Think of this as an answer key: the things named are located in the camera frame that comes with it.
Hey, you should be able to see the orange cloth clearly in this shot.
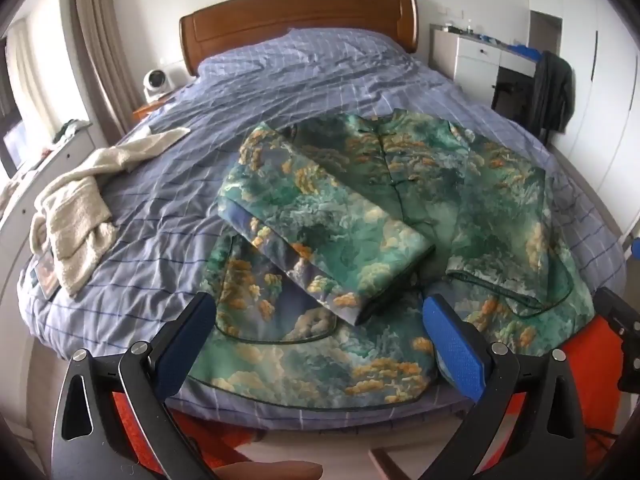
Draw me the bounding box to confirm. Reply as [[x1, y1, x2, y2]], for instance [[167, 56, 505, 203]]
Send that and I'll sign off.
[[112, 317, 626, 480]]

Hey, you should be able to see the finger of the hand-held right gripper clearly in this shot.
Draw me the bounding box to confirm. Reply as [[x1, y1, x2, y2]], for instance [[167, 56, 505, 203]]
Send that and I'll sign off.
[[595, 287, 640, 393]]

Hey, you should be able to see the green printed quilted jacket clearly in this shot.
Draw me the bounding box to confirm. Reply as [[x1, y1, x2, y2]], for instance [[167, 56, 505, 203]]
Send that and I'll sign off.
[[182, 108, 596, 403]]

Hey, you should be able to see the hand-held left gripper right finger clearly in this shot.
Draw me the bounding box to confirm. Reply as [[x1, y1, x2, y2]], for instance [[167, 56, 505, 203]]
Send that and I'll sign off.
[[415, 294, 601, 480]]

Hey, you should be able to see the brown wooden headboard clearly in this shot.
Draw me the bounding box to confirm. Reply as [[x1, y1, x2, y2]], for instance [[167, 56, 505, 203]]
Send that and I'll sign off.
[[179, 0, 419, 77]]

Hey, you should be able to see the beige curtain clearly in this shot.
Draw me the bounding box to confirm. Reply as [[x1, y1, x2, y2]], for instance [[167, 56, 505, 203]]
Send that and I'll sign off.
[[60, 0, 146, 136]]

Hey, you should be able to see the wooden nightstand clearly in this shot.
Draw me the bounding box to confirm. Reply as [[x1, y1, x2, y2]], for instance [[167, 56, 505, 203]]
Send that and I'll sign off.
[[132, 99, 167, 121]]

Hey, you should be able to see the cream fleece blanket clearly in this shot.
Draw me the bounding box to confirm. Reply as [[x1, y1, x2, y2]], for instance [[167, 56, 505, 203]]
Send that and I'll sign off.
[[30, 126, 192, 297]]

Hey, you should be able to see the white wardrobe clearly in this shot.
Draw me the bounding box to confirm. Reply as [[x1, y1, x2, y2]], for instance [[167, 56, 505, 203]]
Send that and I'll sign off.
[[527, 0, 640, 241]]

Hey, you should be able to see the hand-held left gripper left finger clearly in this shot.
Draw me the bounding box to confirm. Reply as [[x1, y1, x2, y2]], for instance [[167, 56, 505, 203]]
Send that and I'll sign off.
[[52, 291, 221, 480]]

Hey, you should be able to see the white round fan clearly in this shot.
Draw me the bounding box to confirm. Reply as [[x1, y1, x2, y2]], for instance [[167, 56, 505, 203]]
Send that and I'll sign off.
[[143, 67, 173, 101]]

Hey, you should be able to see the green item on windowsill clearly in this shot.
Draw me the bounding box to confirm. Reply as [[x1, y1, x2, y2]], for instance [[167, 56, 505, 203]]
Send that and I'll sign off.
[[55, 119, 92, 142]]

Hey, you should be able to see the bed with blue checked duvet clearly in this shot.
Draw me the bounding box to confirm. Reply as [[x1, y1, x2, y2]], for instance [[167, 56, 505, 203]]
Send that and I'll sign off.
[[17, 27, 628, 431]]

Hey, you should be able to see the small book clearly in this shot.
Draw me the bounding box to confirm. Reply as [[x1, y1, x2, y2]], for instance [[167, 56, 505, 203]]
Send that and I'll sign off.
[[31, 254, 60, 299]]

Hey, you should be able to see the dark jacket on chair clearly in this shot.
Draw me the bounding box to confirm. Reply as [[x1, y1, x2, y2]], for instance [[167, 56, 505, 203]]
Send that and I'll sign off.
[[530, 51, 575, 143]]

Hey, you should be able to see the white desk with drawers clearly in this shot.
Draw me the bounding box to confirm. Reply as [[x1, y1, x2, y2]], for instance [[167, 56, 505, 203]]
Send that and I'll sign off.
[[430, 24, 543, 106]]

